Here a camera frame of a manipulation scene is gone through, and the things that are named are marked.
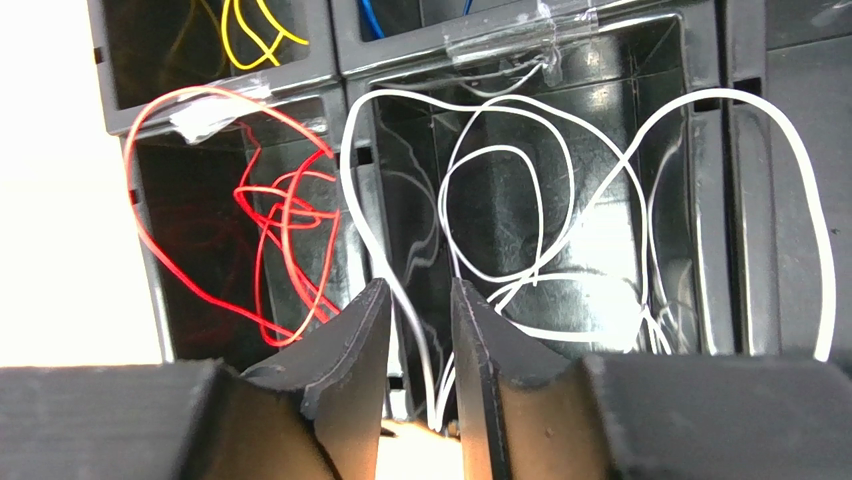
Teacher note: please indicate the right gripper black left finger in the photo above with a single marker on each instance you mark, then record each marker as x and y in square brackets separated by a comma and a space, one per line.
[336, 376]

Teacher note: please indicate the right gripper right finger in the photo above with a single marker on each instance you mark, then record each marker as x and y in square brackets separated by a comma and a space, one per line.
[520, 405]

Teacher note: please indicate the black six-compartment bin organizer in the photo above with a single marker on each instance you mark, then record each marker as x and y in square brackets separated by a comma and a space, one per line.
[572, 159]

